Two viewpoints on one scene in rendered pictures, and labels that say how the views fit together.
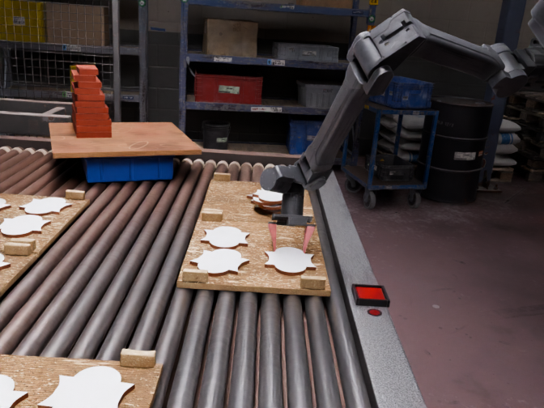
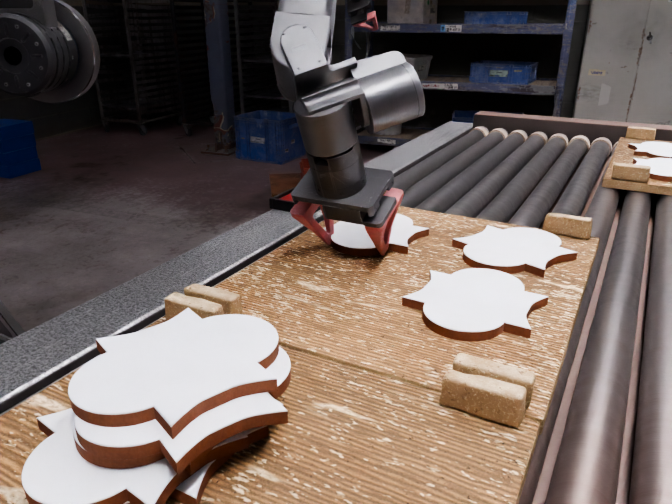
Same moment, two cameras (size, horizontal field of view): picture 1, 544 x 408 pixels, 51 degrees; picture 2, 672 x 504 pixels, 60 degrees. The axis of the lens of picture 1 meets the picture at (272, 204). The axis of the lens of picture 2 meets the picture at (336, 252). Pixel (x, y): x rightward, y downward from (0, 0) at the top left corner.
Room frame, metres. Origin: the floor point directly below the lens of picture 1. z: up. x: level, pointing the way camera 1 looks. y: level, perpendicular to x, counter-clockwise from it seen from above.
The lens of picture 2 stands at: (1.92, 0.25, 1.21)
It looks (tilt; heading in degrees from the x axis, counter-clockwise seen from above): 23 degrees down; 210
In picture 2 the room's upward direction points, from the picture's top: straight up
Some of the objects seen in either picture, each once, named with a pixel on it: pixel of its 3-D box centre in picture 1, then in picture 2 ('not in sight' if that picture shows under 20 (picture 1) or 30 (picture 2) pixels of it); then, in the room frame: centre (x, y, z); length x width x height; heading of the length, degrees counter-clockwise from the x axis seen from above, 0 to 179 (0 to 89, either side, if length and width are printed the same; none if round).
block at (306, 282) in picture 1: (312, 282); not in sight; (1.16, -0.11, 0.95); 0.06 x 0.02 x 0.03; 92
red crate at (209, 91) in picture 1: (227, 87); not in sight; (5.76, 0.53, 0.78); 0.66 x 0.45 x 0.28; 99
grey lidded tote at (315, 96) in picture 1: (322, 94); not in sight; (5.88, -0.44, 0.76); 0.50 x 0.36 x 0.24; 105
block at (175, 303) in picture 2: not in sight; (194, 313); (1.58, -0.10, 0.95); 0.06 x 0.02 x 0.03; 92
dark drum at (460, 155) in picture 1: (452, 148); not in sight; (5.17, -1.62, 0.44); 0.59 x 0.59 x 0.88
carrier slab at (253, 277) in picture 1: (255, 252); (416, 275); (1.35, 0.03, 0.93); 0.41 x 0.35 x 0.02; 2
